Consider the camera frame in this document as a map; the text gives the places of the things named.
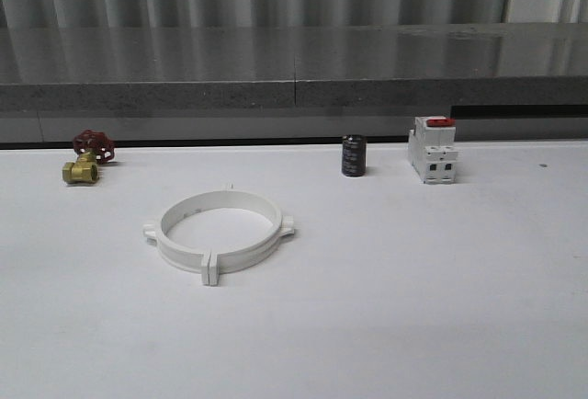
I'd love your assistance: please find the white half pipe clamp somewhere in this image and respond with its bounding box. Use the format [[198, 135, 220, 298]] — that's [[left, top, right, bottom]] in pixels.
[[202, 188, 295, 286], [142, 191, 231, 287]]

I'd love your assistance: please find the black cylindrical capacitor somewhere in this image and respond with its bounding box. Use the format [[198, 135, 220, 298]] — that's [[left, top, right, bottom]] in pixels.
[[341, 134, 367, 177]]

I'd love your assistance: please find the grey stone counter ledge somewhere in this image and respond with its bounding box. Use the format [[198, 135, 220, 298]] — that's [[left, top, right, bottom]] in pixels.
[[1, 24, 587, 119]]

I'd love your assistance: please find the white circuit breaker red switch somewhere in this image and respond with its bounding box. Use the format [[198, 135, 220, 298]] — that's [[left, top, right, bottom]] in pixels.
[[408, 116, 458, 184]]

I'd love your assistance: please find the brass valve red handle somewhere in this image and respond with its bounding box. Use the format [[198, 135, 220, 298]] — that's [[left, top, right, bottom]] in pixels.
[[62, 130, 115, 184]]

